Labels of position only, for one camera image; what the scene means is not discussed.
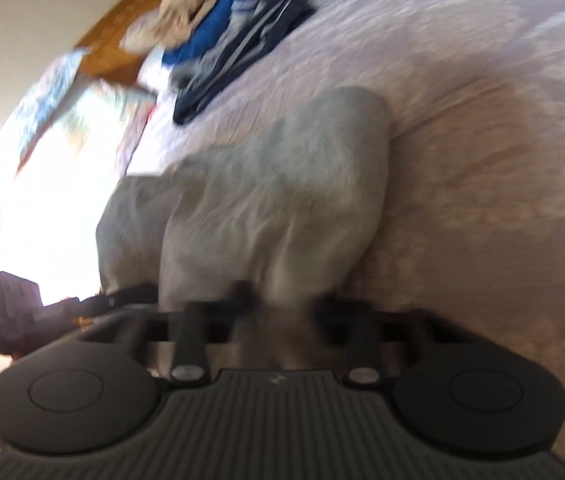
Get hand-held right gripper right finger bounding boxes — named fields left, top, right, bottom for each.
left=311, top=294, right=485, bottom=387

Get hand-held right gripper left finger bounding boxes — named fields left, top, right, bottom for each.
left=80, top=280, right=259, bottom=387

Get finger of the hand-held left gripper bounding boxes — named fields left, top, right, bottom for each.
left=76, top=283, right=159, bottom=320

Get light grey pants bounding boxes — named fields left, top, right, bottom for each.
left=95, top=86, right=396, bottom=372

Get folded navy striped pants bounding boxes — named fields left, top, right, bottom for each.
left=172, top=0, right=317, bottom=127

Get floral pillow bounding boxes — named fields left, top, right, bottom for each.
left=0, top=47, right=159, bottom=248

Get lilac patterned bedspread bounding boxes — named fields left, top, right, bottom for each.
left=127, top=0, right=565, bottom=463

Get wooden headboard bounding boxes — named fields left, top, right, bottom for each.
left=73, top=0, right=184, bottom=95

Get folded blue garment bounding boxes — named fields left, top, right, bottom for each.
left=161, top=0, right=259, bottom=67

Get folded grey garment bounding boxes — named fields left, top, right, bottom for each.
left=177, top=0, right=266, bottom=86

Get folded beige garment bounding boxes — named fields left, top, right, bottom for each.
left=119, top=0, right=229, bottom=55

